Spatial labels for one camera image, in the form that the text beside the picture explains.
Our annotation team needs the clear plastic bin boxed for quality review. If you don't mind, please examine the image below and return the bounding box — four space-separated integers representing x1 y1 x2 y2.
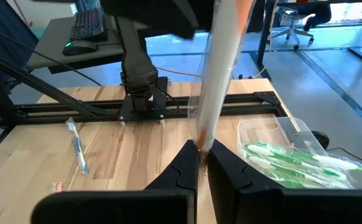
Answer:
236 116 362 190

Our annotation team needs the black clamp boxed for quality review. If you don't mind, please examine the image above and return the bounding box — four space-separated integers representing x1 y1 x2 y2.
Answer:
310 130 330 150

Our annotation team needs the white floor cable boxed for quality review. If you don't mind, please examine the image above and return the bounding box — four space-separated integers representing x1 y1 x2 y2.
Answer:
154 65 204 78

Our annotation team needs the black computer mouse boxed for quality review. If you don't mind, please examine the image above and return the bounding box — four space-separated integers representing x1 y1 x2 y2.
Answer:
62 39 98 57

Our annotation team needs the black floor cable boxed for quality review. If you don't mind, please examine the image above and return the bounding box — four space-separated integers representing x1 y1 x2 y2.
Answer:
326 146 362 163

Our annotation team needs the thin yellow hanging cable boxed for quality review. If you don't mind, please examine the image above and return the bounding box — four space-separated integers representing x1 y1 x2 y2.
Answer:
252 0 277 78

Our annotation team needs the swivel office chair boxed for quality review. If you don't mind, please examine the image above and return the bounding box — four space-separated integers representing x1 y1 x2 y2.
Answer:
269 5 315 51

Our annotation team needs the person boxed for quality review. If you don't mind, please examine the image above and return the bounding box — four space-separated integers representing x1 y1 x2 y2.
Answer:
292 2 333 32

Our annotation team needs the green toothbrush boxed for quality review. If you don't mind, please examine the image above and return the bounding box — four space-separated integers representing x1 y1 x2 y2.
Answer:
261 172 353 189
248 155 347 181
244 141 362 172

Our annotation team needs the thin black cable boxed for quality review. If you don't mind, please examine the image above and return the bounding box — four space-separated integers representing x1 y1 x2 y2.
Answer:
0 23 103 87

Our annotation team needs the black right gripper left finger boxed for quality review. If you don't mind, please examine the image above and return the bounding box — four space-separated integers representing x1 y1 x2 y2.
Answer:
30 139 198 224

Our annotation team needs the large dark grey panel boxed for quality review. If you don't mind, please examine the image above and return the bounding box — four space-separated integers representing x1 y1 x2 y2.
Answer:
0 0 39 82

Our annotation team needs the blue toothbrush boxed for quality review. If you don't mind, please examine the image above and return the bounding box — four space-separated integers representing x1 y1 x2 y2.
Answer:
64 117 91 175

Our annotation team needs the black backlit keyboard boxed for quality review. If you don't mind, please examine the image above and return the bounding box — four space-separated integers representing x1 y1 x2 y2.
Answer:
70 0 108 43

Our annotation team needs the black standing desk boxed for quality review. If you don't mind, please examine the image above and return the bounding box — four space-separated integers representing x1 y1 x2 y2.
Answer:
249 0 362 81

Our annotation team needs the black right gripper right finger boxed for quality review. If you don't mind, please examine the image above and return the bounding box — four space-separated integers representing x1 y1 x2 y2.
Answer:
207 139 362 224

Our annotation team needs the black aluminium table frame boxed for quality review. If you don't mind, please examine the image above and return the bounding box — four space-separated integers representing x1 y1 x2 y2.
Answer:
0 51 289 156

